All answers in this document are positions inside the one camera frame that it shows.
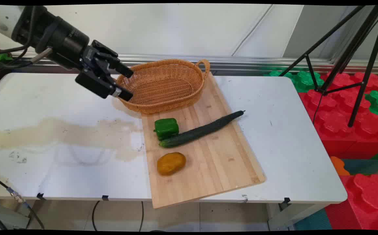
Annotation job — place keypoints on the teal floor mat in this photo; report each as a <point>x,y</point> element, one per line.
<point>312,222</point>

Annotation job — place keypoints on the teal foam block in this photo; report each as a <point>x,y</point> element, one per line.
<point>365,166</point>

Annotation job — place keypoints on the black tripod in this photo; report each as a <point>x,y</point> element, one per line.
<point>355,49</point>

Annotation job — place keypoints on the orange foam block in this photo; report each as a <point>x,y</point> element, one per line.
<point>339,166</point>

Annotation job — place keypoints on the green bell pepper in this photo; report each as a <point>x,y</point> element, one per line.
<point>166,128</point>

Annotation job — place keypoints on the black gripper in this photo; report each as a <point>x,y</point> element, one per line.
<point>61,39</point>

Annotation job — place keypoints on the oval wicker basket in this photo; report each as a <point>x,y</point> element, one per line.
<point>162,88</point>

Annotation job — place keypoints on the aluminium rail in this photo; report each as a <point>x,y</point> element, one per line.
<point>257,63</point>

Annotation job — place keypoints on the long dark green cucumber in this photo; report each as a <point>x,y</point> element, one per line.
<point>202,130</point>

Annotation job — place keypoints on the white table leg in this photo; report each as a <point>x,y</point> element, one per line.
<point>286,215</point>

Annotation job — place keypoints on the yellow-brown potato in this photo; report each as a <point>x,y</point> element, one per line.
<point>171,164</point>

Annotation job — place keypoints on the bamboo cutting board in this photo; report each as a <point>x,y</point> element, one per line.
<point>215,156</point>

